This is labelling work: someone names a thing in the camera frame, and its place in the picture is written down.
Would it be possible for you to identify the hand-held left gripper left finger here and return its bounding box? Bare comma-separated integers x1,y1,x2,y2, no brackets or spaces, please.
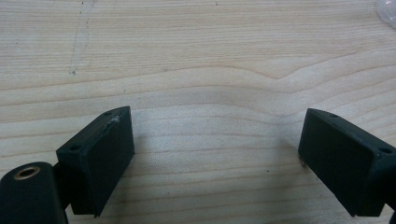
55,105,135,218

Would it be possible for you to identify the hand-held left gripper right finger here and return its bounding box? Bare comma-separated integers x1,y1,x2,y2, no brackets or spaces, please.
297,107,396,217

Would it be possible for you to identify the clear plastic object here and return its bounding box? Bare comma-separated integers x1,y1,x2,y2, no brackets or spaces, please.
375,0,396,31

